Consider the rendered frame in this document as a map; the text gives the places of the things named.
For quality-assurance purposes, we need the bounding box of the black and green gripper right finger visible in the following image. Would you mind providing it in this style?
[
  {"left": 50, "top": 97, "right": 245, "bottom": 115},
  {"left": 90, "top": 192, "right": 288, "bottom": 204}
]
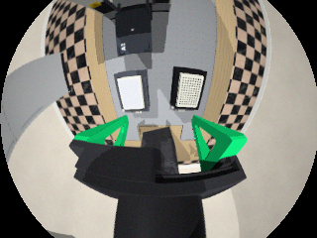
[{"left": 192, "top": 115, "right": 248, "bottom": 172}]

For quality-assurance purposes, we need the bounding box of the white flat plate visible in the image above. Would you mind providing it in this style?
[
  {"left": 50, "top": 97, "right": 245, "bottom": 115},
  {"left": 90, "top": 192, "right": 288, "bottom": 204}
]
[{"left": 117, "top": 75, "right": 145, "bottom": 109}]

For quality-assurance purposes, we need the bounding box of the white well plate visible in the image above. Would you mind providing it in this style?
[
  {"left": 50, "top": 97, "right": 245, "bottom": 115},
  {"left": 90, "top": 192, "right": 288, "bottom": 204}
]
[{"left": 176, "top": 72, "right": 204, "bottom": 107}]

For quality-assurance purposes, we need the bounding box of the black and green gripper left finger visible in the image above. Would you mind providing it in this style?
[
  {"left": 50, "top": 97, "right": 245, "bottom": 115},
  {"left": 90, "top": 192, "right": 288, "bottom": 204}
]
[{"left": 73, "top": 115, "right": 129, "bottom": 146}]

